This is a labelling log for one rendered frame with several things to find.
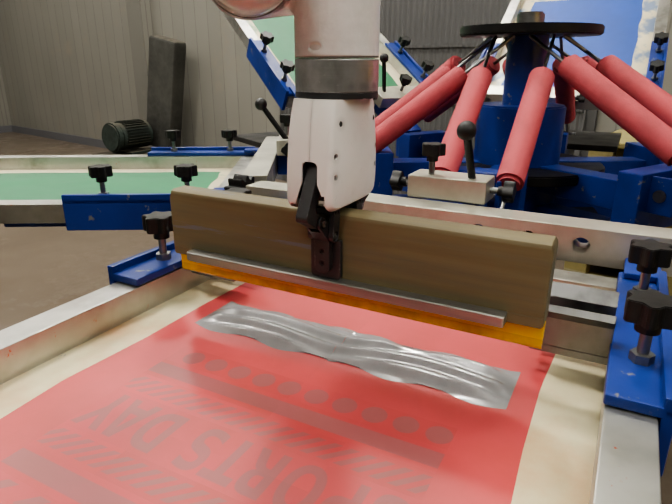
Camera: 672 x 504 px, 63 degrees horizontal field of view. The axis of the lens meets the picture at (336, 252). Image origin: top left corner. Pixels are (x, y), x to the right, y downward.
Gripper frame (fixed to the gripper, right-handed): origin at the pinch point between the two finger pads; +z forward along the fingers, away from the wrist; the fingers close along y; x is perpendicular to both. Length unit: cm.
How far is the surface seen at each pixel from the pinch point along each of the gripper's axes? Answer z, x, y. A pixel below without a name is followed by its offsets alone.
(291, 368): 11.1, -2.2, 5.3
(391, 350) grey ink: 10.7, 5.5, -2.2
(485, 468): 11.1, 18.4, 10.6
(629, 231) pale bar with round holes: 2.3, 26.1, -30.8
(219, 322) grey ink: 10.8, -14.7, 1.1
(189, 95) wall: 22, -461, -488
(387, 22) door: -50, -175, -427
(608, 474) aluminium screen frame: 7.5, 26.4, 11.6
